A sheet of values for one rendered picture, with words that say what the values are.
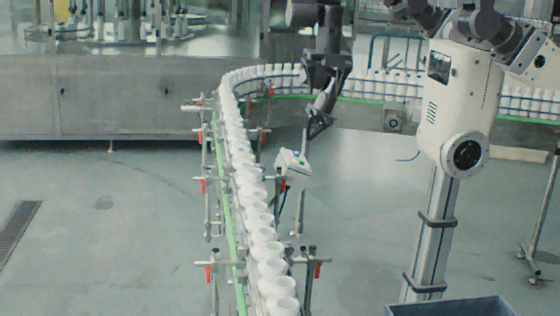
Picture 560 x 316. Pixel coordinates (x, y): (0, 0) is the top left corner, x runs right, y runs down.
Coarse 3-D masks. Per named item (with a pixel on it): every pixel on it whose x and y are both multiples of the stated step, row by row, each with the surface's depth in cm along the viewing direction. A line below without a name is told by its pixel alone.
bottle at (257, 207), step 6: (252, 204) 112; (258, 204) 113; (264, 204) 113; (252, 210) 111; (258, 210) 110; (264, 210) 111; (252, 216) 111; (246, 222) 112; (252, 222) 111; (246, 228) 112; (252, 228) 111; (246, 234) 112; (246, 258) 114
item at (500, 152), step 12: (552, 60) 469; (552, 72) 473; (504, 84) 484; (516, 84) 483; (540, 84) 479; (552, 84) 477; (552, 96) 481; (492, 156) 512; (504, 156) 510; (516, 156) 508; (528, 156) 506; (540, 156) 505
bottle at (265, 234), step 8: (264, 232) 103; (272, 232) 102; (256, 240) 101; (264, 240) 100; (272, 240) 100; (256, 248) 101; (256, 256) 100; (256, 264) 101; (256, 272) 101; (256, 280) 102
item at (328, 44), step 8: (320, 32) 110; (328, 32) 109; (336, 32) 110; (320, 40) 111; (328, 40) 110; (336, 40) 110; (304, 48) 116; (320, 48) 111; (328, 48) 111; (336, 48) 111; (312, 56) 111; (320, 56) 111; (328, 56) 111; (336, 56) 111; (344, 56) 111; (352, 56) 112
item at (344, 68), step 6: (324, 60) 111; (330, 60) 111; (336, 60) 111; (342, 60) 111; (342, 66) 114; (348, 66) 112; (342, 72) 113; (348, 72) 113; (336, 78) 118; (342, 78) 114; (336, 84) 118; (342, 84) 115; (336, 90) 118
